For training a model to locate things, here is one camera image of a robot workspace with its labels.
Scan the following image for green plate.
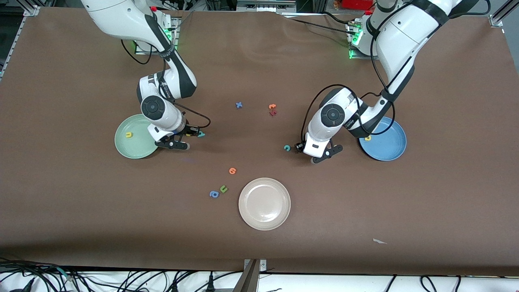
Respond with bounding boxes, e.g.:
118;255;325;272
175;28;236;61
114;114;163;159

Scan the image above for beige plate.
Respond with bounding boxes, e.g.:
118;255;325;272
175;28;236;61
238;177;292;231

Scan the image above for blue plate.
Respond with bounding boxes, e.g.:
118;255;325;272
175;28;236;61
358;116;407;161

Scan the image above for grey equipment box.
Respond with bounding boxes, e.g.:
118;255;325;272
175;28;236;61
237;0;296;13

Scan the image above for red background object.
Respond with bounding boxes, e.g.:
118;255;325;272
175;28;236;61
341;0;374;11

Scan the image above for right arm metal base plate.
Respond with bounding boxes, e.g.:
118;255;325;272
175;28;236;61
135;18;180;55

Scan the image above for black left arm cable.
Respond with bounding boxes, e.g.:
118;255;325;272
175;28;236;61
301;16;416;142

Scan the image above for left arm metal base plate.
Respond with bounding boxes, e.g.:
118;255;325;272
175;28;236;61
349;22;380;60

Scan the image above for black cable on table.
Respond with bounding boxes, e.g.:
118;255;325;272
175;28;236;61
282;11;357;37

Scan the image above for metal table bracket post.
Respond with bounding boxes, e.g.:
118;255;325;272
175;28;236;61
233;258;267;292

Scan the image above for black floor cable loop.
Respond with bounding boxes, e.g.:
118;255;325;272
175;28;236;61
420;275;438;292

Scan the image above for black floor cable tangle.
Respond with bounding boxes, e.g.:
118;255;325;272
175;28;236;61
0;258;81;292

